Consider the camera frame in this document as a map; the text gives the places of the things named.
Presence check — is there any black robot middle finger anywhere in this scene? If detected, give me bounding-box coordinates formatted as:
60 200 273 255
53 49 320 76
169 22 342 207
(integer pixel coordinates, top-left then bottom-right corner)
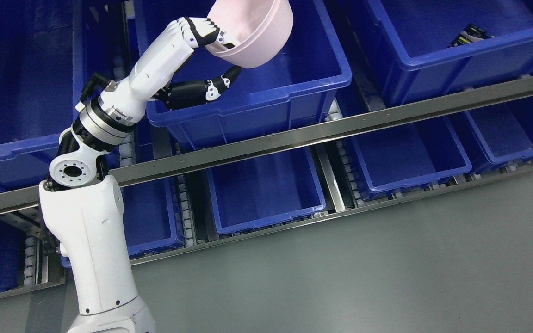
188 21 226 43

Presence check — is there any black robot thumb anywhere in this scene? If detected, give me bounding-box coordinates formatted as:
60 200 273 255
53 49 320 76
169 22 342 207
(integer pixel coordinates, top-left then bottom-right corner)
155 66 242 110

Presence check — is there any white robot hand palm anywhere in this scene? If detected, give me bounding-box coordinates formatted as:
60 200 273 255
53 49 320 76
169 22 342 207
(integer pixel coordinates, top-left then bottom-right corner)
109 20 194 111

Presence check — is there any pink bowl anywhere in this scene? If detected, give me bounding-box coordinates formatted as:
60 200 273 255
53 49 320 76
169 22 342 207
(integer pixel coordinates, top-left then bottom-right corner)
205 0 294 69

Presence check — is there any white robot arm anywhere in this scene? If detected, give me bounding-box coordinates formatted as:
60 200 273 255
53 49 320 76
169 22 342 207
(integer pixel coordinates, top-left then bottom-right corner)
38 17 242 333

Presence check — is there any blue bin upper middle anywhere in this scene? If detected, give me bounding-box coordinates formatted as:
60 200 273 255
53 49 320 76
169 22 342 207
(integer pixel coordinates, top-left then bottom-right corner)
146 0 353 150

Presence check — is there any blue bin lower middle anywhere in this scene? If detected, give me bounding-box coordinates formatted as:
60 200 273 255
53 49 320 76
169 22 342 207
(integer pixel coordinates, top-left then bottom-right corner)
206 147 326 235

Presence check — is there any blue bin upper left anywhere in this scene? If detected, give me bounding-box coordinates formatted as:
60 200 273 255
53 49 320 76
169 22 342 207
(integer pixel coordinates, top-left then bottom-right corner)
0 0 124 195

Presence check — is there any blue bin lower left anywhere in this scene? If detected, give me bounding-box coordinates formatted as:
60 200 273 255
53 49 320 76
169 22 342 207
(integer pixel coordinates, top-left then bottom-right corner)
61 178 185 269

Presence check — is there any blue bin upper right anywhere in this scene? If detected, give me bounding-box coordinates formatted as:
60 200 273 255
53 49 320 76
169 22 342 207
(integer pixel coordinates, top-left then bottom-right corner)
341 0 533 106

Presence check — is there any blue bin lower right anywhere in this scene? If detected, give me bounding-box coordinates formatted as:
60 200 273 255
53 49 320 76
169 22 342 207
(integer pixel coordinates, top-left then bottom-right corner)
343 117 472 200

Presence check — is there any black packaged item in bin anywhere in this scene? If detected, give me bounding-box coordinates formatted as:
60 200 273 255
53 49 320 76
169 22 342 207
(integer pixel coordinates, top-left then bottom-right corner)
448 24 495 48

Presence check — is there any blue bin far right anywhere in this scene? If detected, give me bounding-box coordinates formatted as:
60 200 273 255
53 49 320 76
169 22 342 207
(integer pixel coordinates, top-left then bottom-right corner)
448 96 533 174

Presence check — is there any steel shelf rail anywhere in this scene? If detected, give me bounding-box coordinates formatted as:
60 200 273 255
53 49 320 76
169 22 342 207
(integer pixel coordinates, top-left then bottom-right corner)
0 69 533 220

